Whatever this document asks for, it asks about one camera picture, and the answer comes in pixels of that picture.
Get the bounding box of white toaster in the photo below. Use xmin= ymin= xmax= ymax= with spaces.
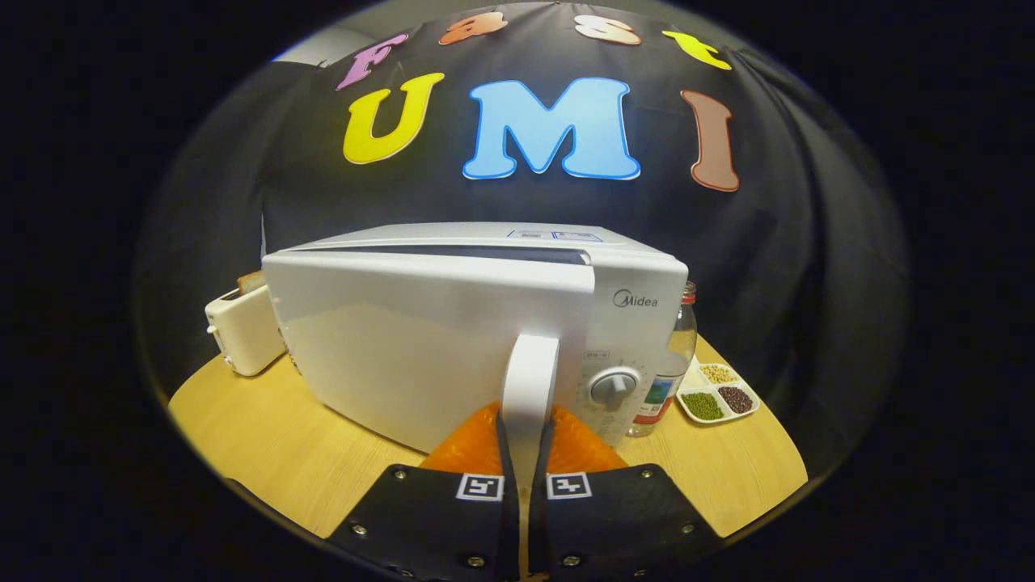
xmin=205 ymin=283 xmax=285 ymax=377

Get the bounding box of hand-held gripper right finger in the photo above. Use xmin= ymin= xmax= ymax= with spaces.
xmin=530 ymin=404 xmax=725 ymax=582

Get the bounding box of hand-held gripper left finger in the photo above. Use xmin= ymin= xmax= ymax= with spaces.
xmin=327 ymin=402 xmax=518 ymax=582

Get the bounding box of clear red-label plastic bottle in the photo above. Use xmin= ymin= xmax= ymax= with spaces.
xmin=627 ymin=280 xmax=698 ymax=438

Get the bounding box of white divided bean dish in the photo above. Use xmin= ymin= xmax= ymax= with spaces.
xmin=675 ymin=360 xmax=761 ymax=424

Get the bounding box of white microwave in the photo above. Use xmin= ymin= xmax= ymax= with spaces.
xmin=261 ymin=222 xmax=690 ymax=490

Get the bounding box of black backdrop cloth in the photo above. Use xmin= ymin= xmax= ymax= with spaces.
xmin=133 ymin=0 xmax=910 ymax=486

